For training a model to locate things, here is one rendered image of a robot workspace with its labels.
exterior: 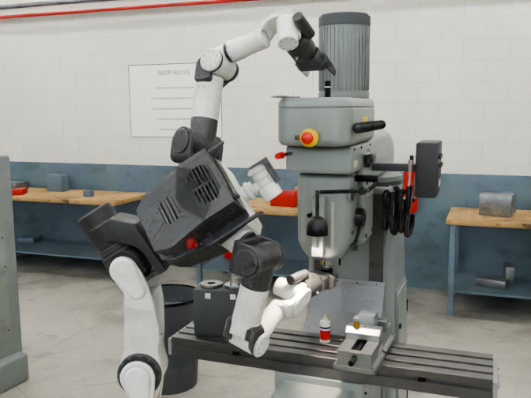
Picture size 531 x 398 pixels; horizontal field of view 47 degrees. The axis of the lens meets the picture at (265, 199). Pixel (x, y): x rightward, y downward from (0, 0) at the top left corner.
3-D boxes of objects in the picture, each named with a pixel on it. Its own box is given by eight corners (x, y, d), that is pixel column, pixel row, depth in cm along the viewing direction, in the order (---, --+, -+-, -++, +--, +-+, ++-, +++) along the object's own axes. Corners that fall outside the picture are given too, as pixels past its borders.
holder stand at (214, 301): (248, 338, 241) (247, 288, 238) (193, 335, 245) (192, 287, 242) (254, 327, 253) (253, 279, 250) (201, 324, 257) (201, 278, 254)
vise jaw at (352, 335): (379, 342, 217) (379, 332, 217) (344, 337, 222) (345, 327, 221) (382, 336, 223) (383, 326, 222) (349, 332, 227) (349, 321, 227)
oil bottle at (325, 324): (329, 343, 235) (329, 316, 233) (318, 342, 236) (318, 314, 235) (331, 339, 239) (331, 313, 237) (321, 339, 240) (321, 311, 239)
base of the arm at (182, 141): (168, 170, 198) (191, 157, 191) (165, 135, 202) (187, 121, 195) (204, 179, 209) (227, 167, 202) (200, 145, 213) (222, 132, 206)
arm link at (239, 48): (265, 36, 205) (215, 57, 213) (250, 24, 196) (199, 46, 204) (269, 65, 202) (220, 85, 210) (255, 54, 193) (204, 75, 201)
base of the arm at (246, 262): (246, 290, 178) (264, 259, 174) (216, 263, 183) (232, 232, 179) (273, 281, 191) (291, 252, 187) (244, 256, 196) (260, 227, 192)
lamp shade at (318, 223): (308, 237, 202) (308, 218, 201) (304, 232, 209) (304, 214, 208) (329, 236, 203) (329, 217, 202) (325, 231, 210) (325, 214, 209)
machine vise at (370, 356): (375, 375, 207) (375, 343, 205) (332, 368, 213) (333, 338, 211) (394, 339, 239) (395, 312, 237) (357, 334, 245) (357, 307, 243)
